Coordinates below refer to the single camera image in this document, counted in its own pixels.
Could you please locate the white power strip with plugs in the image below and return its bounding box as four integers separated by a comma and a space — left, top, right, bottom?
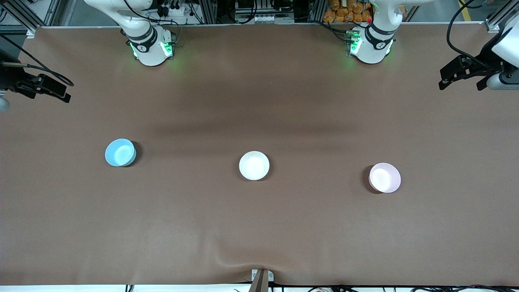
156, 0, 192, 17

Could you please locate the orange objects pile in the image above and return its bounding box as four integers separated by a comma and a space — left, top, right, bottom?
323, 0, 373, 23

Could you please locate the pink bowl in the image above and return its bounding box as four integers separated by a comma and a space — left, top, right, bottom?
368, 163, 401, 193

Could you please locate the blue bowl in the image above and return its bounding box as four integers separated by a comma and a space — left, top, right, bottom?
105, 138, 137, 167

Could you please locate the aluminium frame corner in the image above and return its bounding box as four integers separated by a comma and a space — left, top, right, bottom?
0, 0, 61, 39
485, 0, 519, 33

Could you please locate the white bowl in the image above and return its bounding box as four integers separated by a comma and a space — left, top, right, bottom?
239, 151, 270, 181

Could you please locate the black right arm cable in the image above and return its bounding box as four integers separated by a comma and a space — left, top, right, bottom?
0, 34, 75, 87

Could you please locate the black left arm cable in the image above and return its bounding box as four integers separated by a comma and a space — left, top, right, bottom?
446, 0, 497, 67

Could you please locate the metal table edge clamp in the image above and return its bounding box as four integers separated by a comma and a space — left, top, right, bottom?
248, 269, 275, 292

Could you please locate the brown table cloth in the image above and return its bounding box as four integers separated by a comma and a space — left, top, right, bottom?
0, 22, 519, 286

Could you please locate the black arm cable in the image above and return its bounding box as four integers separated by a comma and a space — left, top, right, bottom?
0, 34, 75, 87
446, 0, 497, 67

